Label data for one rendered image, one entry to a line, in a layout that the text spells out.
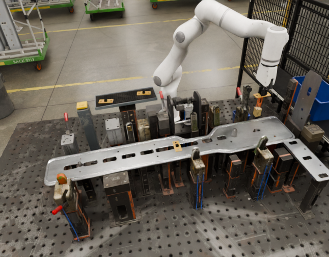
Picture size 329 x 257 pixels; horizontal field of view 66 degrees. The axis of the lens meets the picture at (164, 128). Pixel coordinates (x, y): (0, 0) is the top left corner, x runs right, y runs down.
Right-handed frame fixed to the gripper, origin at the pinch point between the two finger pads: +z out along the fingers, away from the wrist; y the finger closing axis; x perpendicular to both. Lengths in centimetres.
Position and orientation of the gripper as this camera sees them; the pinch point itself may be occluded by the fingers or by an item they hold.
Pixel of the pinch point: (263, 91)
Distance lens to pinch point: 142.1
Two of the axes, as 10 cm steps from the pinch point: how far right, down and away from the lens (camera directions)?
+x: 9.7, -1.8, 1.4
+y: 2.3, 6.1, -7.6
